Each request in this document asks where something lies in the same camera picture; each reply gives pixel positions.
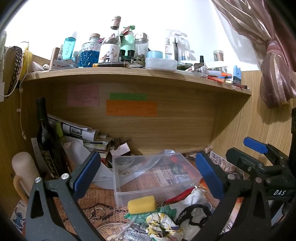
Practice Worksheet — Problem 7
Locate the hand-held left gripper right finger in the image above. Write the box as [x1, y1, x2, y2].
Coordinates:
[192, 152, 272, 241]

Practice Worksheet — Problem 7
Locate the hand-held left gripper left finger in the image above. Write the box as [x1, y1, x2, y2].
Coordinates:
[24, 151, 105, 241]

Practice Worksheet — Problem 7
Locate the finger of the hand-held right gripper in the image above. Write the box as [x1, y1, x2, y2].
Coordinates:
[243, 137, 269, 155]
[225, 147, 265, 180]

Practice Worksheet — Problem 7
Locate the clear plastic storage box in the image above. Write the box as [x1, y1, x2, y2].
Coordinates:
[112, 149, 203, 209]

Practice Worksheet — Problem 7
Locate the yellow sponge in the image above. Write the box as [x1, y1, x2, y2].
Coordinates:
[127, 195, 156, 215]

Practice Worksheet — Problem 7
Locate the white cloth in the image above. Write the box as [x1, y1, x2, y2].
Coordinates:
[170, 187, 213, 240]

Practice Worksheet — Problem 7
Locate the vintage print table mat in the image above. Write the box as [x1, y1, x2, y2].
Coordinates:
[53, 148, 243, 241]

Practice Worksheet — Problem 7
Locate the red hair clip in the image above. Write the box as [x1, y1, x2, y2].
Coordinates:
[165, 187, 195, 205]

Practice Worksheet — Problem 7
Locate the small bowl of coins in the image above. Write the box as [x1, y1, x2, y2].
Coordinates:
[112, 156, 136, 171]

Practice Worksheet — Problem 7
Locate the stack of newspapers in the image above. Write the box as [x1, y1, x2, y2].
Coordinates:
[47, 113, 112, 154]

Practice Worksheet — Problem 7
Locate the black headband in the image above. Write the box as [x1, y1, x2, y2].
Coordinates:
[174, 204, 212, 227]

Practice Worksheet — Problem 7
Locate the dark wine bottle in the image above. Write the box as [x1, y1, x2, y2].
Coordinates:
[35, 97, 65, 180]

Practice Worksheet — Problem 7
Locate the grey ruler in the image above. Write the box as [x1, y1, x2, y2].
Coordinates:
[31, 137, 47, 173]

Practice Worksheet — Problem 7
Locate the cream thermos mug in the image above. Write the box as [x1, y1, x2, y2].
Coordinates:
[11, 152, 41, 201]

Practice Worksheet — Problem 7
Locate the floral yellow scrunchie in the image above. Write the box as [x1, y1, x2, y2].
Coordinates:
[145, 212, 184, 240]

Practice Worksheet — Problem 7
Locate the blue plastic box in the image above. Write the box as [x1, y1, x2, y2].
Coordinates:
[232, 65, 242, 85]

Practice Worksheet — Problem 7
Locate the silver glitter pouch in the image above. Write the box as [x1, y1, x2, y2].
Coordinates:
[123, 225, 152, 241]

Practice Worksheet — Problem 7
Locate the pink sticky note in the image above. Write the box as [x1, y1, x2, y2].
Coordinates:
[67, 85, 100, 107]

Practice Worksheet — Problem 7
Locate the orange sticky note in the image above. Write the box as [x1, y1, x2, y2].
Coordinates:
[106, 100, 158, 117]

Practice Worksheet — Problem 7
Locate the blue cartoon sticker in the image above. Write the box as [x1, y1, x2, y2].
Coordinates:
[10, 201, 28, 233]

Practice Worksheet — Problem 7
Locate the green sticky note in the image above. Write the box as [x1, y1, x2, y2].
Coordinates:
[110, 93, 148, 101]

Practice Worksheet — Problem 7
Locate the clear jar with dark sticks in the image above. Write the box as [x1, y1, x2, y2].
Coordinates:
[213, 50, 226, 62]

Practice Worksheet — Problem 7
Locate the wooden shelf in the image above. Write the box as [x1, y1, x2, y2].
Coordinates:
[23, 67, 252, 96]

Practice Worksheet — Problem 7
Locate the pink striped curtain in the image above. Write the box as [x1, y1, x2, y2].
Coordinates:
[211, 0, 296, 109]

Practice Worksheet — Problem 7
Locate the brown pen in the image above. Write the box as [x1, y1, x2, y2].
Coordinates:
[93, 62, 130, 68]

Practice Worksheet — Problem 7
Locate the red and white box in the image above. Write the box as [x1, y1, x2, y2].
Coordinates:
[49, 59, 78, 70]

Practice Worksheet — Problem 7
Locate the glass bottle with blue liquid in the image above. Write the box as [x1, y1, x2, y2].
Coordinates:
[79, 34, 101, 68]

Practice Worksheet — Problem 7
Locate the clear plastic food container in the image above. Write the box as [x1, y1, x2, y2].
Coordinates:
[145, 58, 178, 70]

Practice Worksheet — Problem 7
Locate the cardboard tube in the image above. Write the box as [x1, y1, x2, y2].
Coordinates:
[51, 47, 61, 66]

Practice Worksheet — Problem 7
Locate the white printed mug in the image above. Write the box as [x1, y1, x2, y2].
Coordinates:
[98, 44, 121, 63]

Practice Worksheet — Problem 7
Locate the yellow tape roll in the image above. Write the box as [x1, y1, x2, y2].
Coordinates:
[22, 46, 33, 80]

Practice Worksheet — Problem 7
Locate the blue mouthwash bottle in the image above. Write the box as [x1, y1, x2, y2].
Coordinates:
[62, 31, 78, 62]

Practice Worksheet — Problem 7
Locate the clear toothbrush package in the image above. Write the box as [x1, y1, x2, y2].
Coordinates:
[165, 29, 188, 61]

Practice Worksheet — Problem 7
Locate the black lace ribbon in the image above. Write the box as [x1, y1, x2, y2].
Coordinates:
[6, 45, 24, 97]

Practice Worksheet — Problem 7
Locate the light blue round tin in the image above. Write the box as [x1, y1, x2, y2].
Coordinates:
[147, 50, 164, 60]

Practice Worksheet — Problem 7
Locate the mint green pump bottle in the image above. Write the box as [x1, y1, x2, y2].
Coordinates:
[120, 24, 136, 52]

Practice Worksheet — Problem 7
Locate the glass jar with silver lid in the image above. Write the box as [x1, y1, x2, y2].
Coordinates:
[134, 33, 149, 56]

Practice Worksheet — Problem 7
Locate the clear glass bottle with paper roll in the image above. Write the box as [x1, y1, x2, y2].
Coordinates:
[109, 16, 122, 45]

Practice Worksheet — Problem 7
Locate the white cable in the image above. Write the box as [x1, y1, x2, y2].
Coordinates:
[17, 85, 26, 140]

